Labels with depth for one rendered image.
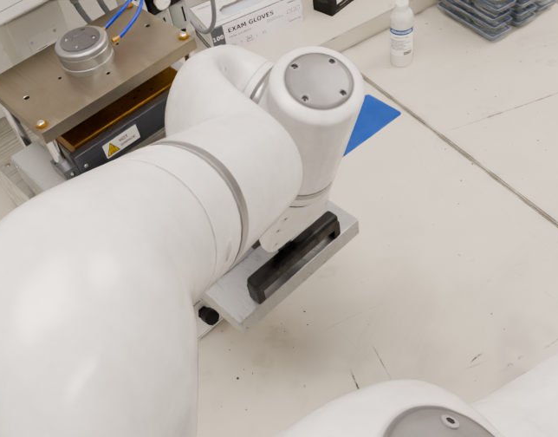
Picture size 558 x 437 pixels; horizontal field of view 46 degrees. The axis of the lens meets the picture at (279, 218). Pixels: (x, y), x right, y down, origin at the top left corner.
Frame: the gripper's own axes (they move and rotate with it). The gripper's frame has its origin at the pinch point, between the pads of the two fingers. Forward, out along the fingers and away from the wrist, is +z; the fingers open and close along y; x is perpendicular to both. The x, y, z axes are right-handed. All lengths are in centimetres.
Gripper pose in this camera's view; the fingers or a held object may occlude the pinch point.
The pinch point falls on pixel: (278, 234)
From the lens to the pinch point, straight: 84.1
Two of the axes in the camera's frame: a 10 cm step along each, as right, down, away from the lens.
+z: -1.1, 4.4, 8.9
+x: -6.9, -6.8, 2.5
